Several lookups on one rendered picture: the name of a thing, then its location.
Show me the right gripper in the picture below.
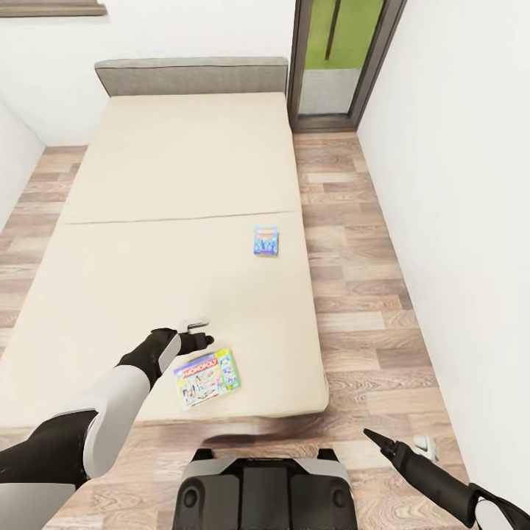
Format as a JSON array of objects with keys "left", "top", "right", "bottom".
[{"left": 363, "top": 428, "right": 448, "bottom": 508}]

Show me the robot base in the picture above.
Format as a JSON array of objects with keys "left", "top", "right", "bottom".
[{"left": 172, "top": 448, "right": 358, "bottom": 530}]

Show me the board game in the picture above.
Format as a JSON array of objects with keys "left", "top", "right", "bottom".
[
  {"left": 173, "top": 347, "right": 241, "bottom": 411},
  {"left": 253, "top": 226, "right": 278, "bottom": 255}
]

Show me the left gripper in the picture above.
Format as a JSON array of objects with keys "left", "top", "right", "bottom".
[{"left": 182, "top": 332, "right": 215, "bottom": 355}]

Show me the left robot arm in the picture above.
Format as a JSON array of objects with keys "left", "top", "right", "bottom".
[{"left": 0, "top": 316, "right": 215, "bottom": 530}]

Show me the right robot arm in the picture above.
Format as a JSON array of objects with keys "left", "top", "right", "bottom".
[{"left": 363, "top": 428, "right": 530, "bottom": 530}]

